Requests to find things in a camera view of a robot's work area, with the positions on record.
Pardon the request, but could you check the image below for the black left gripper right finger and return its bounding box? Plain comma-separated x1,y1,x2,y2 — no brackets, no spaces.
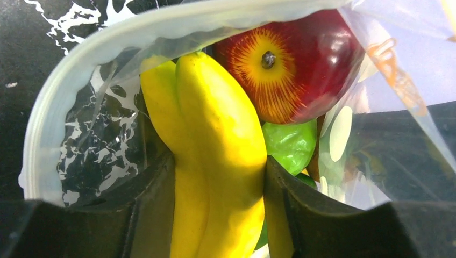
264,156,455,257

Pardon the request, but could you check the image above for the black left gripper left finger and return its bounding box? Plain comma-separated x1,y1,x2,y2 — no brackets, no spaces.
1,152,174,257

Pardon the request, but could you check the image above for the yellow fake banana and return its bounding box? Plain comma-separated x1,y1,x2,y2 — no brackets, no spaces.
140,52,266,257

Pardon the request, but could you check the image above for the clear zip top bag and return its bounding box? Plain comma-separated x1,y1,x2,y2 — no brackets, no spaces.
18,0,456,258

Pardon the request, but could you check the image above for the green fake pepper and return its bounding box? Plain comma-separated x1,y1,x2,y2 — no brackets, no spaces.
262,119,317,189

